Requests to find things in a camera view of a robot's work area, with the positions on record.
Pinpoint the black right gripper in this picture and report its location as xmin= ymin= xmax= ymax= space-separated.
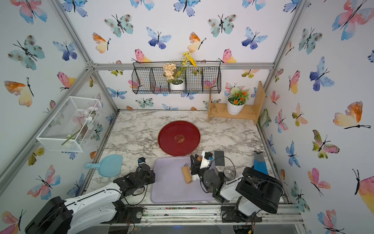
xmin=190 ymin=154 xmax=212 ymax=194

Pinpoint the white dough piece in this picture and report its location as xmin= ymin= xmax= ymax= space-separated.
xmin=191 ymin=174 xmax=200 ymax=181

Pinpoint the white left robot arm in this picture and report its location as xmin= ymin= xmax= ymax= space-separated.
xmin=24 ymin=163 xmax=155 ymax=234

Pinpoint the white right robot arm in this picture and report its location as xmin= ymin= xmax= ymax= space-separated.
xmin=190 ymin=151 xmax=283 ymax=216

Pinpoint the lavender silicone mat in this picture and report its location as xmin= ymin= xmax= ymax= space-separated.
xmin=151 ymin=157 xmax=214 ymax=204

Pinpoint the red round tray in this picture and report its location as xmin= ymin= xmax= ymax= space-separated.
xmin=158 ymin=121 xmax=201 ymax=157

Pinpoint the teal plastic scoop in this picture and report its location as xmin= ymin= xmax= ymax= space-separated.
xmin=84 ymin=155 xmax=123 ymax=177

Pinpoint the blue rubber glove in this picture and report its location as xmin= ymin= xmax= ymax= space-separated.
xmin=253 ymin=151 xmax=268 ymax=175

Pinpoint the white ribbed flower pot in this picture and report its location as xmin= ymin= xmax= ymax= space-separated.
xmin=227 ymin=97 xmax=244 ymax=116

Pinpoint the orange flower plant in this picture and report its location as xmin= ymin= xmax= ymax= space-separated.
xmin=228 ymin=87 xmax=249 ymax=106

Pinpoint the wooden shelf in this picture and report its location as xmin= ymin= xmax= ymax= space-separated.
xmin=207 ymin=82 xmax=266 ymax=123

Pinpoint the green paper packet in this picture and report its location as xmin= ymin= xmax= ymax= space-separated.
xmin=258 ymin=109 xmax=271 ymax=127

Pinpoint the pink artificial flower stem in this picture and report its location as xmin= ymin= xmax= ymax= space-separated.
xmin=61 ymin=105 xmax=100 ymax=146

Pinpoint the white pot with flowers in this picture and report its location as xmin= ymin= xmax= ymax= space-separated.
xmin=163 ymin=51 xmax=197 ymax=91

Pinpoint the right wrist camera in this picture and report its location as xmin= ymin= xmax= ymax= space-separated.
xmin=200 ymin=151 xmax=213 ymax=169

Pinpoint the black handled strainer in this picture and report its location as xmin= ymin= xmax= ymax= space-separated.
xmin=213 ymin=151 xmax=236 ymax=181

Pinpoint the white mesh wall basket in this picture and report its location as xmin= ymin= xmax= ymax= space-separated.
xmin=36 ymin=96 xmax=103 ymax=153

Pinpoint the black wire wall basket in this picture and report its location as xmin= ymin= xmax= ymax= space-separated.
xmin=129 ymin=60 xmax=222 ymax=95

